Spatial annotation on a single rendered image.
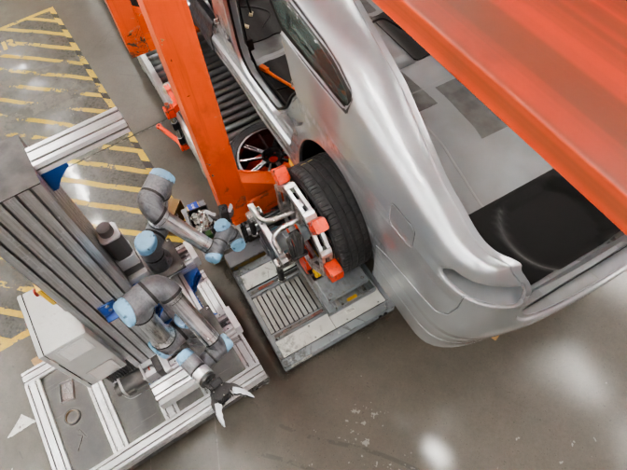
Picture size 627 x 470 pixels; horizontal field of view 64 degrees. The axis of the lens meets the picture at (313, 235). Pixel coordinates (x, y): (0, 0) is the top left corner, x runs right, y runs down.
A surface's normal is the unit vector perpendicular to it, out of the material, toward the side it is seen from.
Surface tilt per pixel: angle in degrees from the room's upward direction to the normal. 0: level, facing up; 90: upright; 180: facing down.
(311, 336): 0
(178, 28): 90
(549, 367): 0
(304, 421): 0
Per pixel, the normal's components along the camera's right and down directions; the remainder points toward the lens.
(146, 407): -0.06, -0.52
